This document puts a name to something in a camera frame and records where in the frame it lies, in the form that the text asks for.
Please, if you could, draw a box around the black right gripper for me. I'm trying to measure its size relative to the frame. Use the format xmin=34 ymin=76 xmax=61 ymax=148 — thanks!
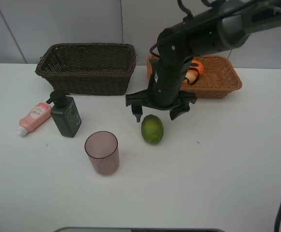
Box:
xmin=125 ymin=58 xmax=197 ymax=122

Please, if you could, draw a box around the green lime fruit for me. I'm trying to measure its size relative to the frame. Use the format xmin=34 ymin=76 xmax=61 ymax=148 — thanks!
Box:
xmin=141 ymin=115 xmax=164 ymax=145

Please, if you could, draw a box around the red yellow peach fruit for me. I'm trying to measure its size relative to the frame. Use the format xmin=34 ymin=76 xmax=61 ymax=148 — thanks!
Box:
xmin=183 ymin=70 xmax=199 ymax=86

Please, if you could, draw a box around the orange tangerine fruit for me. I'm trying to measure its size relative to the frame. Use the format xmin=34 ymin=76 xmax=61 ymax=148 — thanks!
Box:
xmin=189 ymin=60 xmax=204 ymax=75

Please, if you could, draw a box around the pink translucent plastic cup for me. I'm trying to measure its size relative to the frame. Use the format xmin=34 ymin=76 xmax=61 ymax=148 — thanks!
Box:
xmin=84 ymin=131 xmax=119 ymax=175

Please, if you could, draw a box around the dark green pump bottle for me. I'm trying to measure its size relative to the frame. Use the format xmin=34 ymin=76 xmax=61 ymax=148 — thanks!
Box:
xmin=46 ymin=91 xmax=82 ymax=138

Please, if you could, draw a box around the pink lotion bottle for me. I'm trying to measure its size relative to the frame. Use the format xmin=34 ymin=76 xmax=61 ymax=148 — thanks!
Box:
xmin=17 ymin=102 xmax=51 ymax=136

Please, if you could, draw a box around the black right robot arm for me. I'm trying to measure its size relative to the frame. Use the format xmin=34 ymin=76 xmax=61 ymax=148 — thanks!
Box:
xmin=125 ymin=0 xmax=281 ymax=120

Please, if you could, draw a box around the orange wicker basket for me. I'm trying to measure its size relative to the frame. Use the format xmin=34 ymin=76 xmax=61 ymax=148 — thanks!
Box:
xmin=147 ymin=54 xmax=243 ymax=100

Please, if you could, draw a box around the dark brown wicker basket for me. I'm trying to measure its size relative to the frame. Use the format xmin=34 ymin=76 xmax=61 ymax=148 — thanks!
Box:
xmin=35 ymin=43 xmax=136 ymax=96

